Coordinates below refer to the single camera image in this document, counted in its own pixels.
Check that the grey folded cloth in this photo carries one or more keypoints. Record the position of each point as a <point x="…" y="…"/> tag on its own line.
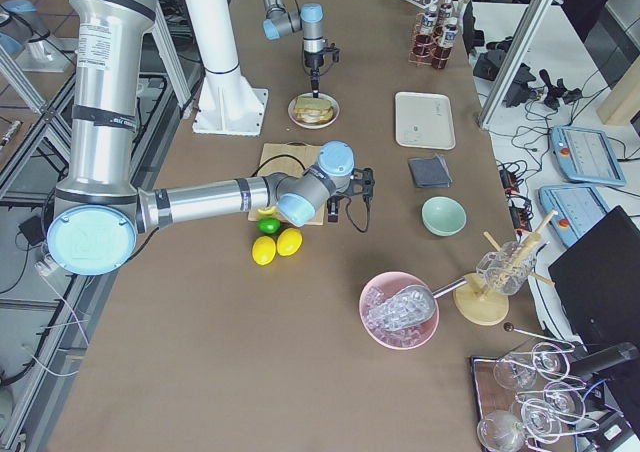
<point x="431" y="172"/>

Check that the blue teach pendant far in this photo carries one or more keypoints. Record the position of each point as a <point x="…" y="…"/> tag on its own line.
<point x="585" y="155"/>

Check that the pink bowl with ice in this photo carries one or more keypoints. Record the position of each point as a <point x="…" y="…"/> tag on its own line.
<point x="382" y="287"/>

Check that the blue teach pendant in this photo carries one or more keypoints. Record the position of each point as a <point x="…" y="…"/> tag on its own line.
<point x="579" y="207"/>
<point x="585" y="155"/>

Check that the bamboo cutting board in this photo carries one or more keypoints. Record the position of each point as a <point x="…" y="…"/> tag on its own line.
<point x="292" y="159"/>

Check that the yellow lemon upper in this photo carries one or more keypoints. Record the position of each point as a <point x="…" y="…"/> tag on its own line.
<point x="289" y="242"/>

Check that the bread slice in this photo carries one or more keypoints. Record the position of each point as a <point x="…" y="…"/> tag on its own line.
<point x="310" y="105"/>
<point x="311" y="119"/>

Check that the copper wire bottle rack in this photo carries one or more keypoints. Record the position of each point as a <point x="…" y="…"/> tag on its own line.
<point x="427" y="51"/>

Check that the wine glass rack tray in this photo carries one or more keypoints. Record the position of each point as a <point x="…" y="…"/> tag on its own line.
<point x="527" y="400"/>

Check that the wooden mug tree stand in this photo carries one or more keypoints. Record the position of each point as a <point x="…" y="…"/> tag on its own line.
<point x="483" y="298"/>

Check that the green lime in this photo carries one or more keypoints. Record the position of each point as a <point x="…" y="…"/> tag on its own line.
<point x="269" y="225"/>

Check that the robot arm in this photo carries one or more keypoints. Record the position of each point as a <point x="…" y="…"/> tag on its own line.
<point x="97" y="211"/>
<point x="286" y="17"/>

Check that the glass mug on stand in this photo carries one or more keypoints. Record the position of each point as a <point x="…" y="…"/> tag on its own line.
<point x="506" y="270"/>

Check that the blue teach pendant near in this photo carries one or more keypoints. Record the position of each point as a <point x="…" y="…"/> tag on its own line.
<point x="579" y="207"/>

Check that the white round plate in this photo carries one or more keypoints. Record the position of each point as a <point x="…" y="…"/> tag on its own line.
<point x="335" y="105"/>

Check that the cream rabbit tray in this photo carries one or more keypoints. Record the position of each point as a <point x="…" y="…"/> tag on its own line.
<point x="424" y="120"/>

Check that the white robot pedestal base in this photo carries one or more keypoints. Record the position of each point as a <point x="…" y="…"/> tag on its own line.
<point x="228" y="104"/>

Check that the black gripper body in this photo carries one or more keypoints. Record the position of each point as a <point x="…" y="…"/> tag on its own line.
<point x="333" y="207"/>
<point x="314" y="62"/>

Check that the yellow lemon lower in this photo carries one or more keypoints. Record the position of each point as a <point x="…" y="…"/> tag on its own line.
<point x="264" y="250"/>

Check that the yellow lemon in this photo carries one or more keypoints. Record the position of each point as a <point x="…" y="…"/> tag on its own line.
<point x="264" y="250"/>
<point x="289" y="242"/>

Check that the mint green bowl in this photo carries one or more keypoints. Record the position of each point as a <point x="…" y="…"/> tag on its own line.
<point x="443" y="216"/>

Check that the drink bottle white cap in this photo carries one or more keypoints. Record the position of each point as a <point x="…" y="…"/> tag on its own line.
<point x="449" y="34"/>
<point x="427" y="23"/>
<point x="445" y="11"/>

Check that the aluminium frame post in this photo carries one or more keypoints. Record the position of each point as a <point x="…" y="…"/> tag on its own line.
<point x="525" y="32"/>

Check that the metal ice scoop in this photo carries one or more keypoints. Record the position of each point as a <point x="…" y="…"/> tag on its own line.
<point x="411" y="306"/>

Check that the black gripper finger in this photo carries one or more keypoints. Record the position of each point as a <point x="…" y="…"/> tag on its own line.
<point x="333" y="210"/>
<point x="315" y="82"/>

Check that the black laptop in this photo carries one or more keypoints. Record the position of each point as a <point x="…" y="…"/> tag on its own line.
<point x="597" y="280"/>

